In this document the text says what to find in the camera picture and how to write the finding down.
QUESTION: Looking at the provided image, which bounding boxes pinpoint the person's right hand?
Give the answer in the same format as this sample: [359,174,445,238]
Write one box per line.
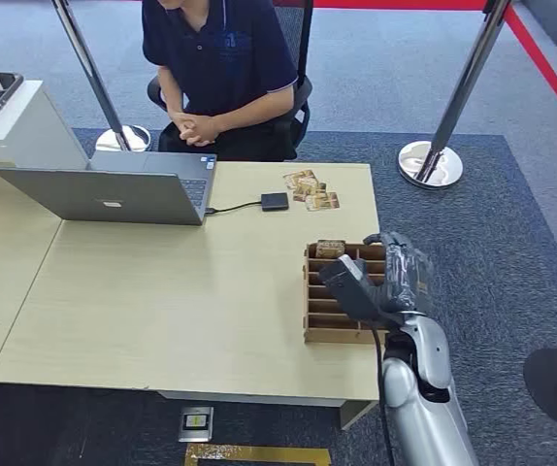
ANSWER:
[170,112,203,140]

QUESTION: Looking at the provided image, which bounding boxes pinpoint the wooden slotted card holder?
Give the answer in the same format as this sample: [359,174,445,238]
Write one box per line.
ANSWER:
[303,241,390,346]

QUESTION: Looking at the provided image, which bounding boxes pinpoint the grey laptop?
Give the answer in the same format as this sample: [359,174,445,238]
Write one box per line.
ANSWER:
[0,150,217,227]

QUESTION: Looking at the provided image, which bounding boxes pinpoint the white counter block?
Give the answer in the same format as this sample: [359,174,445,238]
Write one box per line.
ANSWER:
[0,78,90,172]

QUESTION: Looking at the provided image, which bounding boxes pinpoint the gold floor tape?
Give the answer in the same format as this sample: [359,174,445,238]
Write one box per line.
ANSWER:
[184,444,333,466]

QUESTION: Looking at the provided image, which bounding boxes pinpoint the black reader cable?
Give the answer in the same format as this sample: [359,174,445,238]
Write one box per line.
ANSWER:
[205,200,263,216]

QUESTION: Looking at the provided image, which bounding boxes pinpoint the dark display platform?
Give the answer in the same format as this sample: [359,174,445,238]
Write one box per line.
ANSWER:
[521,0,557,48]

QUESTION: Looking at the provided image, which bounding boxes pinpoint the brown card in holder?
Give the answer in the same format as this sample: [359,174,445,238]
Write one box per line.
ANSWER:
[315,239,346,260]

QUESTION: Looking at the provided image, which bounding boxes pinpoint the brown printed card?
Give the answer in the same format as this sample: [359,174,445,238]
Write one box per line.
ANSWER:
[283,169,317,191]
[291,180,328,203]
[303,191,341,214]

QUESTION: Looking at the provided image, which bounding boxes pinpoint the metal floor socket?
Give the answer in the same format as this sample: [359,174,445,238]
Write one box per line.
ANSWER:
[178,405,215,444]

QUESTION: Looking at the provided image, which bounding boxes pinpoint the person's left hand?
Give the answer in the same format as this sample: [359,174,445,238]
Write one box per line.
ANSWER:
[180,116,221,148]

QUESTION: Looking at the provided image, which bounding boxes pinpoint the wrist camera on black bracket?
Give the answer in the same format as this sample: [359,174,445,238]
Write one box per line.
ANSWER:
[318,254,406,329]

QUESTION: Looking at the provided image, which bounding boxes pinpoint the person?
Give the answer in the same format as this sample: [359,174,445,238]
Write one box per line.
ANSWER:
[141,0,300,162]

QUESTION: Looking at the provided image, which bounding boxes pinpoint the black card reader box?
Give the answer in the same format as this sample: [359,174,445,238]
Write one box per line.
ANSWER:
[261,191,291,213]

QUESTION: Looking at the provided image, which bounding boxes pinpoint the red barrier belt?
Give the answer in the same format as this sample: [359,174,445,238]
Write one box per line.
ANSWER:
[272,0,487,12]
[502,5,557,140]

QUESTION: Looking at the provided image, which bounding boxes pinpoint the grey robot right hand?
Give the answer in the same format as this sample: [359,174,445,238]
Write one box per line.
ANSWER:
[363,231,434,317]

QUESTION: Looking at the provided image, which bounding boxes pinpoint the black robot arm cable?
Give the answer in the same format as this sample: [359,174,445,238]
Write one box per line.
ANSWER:
[370,326,395,466]

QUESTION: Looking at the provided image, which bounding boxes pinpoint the black round floor base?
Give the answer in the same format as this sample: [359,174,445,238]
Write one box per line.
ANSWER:
[522,348,557,431]

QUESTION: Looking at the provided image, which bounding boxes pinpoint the beige desk leg panel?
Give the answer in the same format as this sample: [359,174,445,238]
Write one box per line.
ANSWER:
[339,399,380,431]

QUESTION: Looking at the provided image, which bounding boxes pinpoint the chrome stanchion post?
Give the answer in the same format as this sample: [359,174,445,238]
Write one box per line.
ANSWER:
[397,0,514,190]
[50,0,153,154]

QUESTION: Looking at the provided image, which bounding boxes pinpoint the black office chair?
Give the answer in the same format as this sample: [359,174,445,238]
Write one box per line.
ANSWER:
[146,0,315,162]

